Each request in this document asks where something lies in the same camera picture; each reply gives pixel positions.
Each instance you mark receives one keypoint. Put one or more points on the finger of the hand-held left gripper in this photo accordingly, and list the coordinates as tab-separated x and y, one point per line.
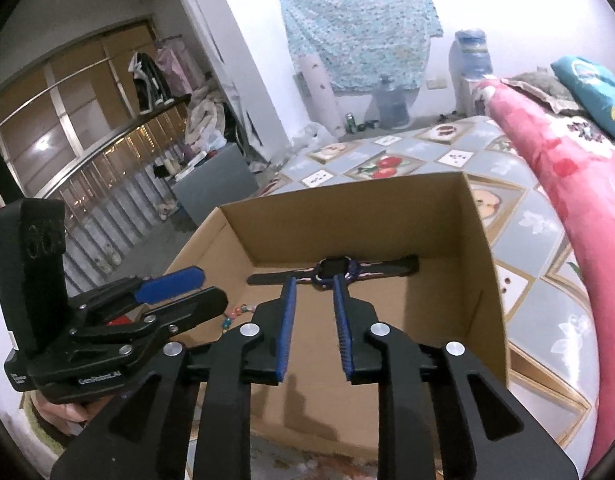
187	310
172	282

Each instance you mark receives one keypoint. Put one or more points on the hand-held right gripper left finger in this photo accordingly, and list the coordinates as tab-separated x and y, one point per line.
287	330

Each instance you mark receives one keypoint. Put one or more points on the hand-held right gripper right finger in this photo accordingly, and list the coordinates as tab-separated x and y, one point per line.
343	330

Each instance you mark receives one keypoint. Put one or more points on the black purple wristwatch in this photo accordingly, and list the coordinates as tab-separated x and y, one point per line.
397	265

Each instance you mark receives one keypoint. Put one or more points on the brown cardboard box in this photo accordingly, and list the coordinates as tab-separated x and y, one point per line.
437	310

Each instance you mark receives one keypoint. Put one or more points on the person's left hand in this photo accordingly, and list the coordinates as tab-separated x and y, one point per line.
72	410

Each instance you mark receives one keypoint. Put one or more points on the metal stair railing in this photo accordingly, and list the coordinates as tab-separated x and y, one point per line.
87	180

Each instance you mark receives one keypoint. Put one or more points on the grey cabinet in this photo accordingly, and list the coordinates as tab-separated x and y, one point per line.
217	185

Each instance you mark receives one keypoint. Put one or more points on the white green fluffy rug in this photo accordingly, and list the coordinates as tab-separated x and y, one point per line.
35	430

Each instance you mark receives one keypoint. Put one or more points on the pile of pale clothes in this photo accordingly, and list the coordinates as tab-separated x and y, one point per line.
202	115

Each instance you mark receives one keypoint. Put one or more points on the white plastic bag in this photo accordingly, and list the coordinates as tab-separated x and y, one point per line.
312	135

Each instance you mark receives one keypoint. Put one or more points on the black and white jacket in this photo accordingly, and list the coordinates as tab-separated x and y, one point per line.
147	80

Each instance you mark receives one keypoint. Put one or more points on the pink hanging garment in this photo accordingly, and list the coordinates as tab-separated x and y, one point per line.
180	70

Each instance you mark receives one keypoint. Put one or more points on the fruit print vinyl mat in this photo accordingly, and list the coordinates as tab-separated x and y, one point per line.
532	230

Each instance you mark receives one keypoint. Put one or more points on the clear blue water bottle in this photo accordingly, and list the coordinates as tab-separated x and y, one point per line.
391	102

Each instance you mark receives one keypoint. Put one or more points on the white paper roll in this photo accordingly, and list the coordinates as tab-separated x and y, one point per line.
320	95

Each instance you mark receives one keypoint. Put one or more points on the white water dispenser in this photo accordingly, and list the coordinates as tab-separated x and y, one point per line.
471	97

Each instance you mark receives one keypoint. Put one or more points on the pink floral blanket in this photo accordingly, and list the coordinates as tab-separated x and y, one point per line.
562	170

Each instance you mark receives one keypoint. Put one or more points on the blue water dispenser jug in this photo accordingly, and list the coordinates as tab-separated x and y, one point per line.
472	52

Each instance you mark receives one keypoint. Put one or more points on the grey brown fuzzy blanket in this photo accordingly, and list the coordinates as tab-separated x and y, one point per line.
542	87

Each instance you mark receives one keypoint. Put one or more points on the teal cartoon pillow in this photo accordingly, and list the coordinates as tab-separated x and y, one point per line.
587	85

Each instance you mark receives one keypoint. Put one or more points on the white wall socket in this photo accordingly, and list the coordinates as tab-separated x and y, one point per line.
435	84

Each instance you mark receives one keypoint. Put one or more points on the teal patterned wall cloth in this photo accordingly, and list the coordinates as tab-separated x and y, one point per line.
357	25

